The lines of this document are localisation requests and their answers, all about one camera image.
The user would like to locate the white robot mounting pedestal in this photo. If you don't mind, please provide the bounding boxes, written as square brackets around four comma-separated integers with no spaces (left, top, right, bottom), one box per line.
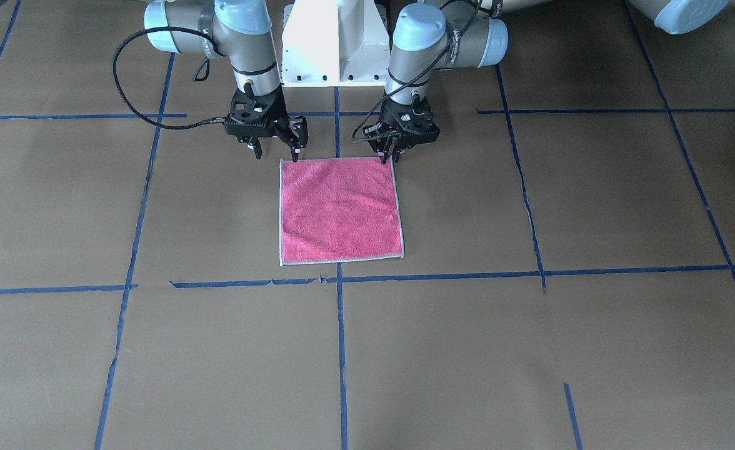
[280,1,391,88]

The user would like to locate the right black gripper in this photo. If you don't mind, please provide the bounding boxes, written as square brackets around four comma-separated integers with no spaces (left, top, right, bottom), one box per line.
[224,87,308,163]

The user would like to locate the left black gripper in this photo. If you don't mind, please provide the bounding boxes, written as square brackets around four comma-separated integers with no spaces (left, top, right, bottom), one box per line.
[364,97,440,164]

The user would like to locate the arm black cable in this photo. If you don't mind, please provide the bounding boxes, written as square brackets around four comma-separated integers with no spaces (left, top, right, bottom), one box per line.
[112,28,231,131]
[350,0,481,141]

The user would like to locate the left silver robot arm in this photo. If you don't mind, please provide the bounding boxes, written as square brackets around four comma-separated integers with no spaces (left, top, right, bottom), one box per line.
[361,1,509,163]

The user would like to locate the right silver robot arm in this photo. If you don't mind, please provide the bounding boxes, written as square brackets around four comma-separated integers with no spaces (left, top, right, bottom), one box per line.
[144,1,308,161]

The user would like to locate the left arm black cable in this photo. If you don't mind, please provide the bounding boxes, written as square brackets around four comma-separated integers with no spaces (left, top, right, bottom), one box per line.
[350,0,481,141]

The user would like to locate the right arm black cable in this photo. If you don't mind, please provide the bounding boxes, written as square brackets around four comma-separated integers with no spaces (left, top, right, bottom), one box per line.
[112,28,231,131]

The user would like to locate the pink towel with grey edge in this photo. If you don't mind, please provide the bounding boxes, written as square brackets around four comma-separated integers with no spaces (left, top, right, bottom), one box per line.
[279,157,405,267]

